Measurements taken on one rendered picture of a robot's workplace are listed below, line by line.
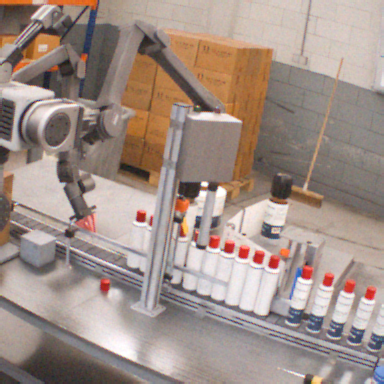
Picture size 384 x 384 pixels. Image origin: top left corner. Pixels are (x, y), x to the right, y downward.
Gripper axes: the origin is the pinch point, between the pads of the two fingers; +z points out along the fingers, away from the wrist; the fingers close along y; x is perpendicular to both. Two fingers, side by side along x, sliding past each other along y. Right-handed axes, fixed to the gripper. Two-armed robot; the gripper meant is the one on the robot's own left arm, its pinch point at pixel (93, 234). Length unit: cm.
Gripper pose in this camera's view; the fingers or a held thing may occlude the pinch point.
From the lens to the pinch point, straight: 239.2
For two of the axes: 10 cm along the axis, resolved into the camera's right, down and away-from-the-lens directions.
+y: 4.3, -2.3, 8.7
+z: 4.4, 9.0, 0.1
